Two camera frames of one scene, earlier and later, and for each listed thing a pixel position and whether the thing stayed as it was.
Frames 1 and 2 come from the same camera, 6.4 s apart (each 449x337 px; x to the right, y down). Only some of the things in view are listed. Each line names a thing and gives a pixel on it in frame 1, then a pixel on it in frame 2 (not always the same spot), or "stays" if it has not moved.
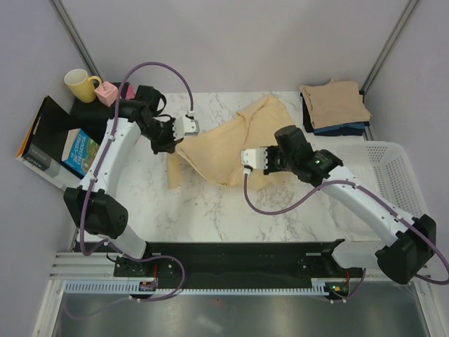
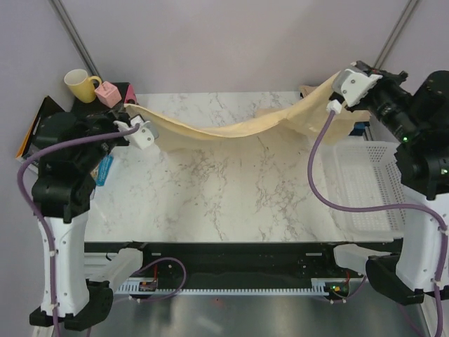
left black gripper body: (161, 135) → (103, 124)
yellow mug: (81, 85) stays
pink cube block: (107, 93) stays
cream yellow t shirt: (215, 152) → (308, 114)
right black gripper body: (276, 161) → (391, 100)
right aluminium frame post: (387, 47) stays
